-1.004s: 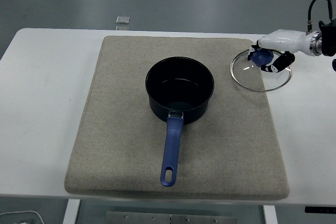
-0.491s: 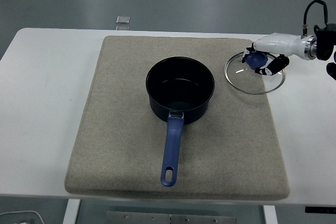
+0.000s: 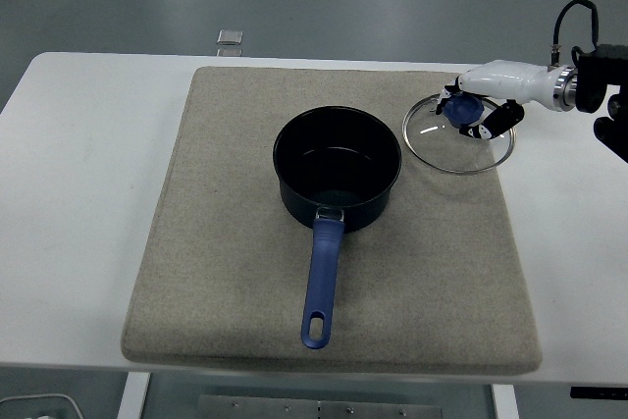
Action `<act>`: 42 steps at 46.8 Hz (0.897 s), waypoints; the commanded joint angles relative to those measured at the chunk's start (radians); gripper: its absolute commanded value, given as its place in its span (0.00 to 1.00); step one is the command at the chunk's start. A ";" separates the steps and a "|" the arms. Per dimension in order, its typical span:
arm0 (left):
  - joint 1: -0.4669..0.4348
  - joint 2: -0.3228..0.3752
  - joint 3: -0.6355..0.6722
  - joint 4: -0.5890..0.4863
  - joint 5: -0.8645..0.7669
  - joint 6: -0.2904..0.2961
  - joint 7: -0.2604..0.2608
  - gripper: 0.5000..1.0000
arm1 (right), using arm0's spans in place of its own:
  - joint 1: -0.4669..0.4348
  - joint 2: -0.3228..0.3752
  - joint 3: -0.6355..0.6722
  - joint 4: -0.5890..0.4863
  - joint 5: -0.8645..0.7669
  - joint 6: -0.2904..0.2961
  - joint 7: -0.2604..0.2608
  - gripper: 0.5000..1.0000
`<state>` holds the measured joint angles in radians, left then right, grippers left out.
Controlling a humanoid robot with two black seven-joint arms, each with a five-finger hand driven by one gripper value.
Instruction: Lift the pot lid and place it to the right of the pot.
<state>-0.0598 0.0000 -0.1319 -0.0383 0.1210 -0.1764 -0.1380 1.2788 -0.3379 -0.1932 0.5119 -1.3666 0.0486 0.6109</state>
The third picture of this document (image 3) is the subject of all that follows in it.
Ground glass pot lid blue knob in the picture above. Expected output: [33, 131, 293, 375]
[400, 91, 518, 176]

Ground grey metal plate with screws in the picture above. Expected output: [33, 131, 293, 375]
[197, 393, 443, 419]

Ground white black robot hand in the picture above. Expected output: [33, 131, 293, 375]
[438, 59, 560, 141]

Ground black table control panel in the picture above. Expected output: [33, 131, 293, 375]
[570, 387, 628, 399]

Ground beige fabric mat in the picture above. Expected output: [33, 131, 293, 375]
[120, 65, 544, 375]

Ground white table leg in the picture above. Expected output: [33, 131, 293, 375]
[490, 383, 520, 419]
[116, 372, 152, 419]

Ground dark pot with blue handle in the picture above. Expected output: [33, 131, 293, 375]
[272, 105, 403, 350]

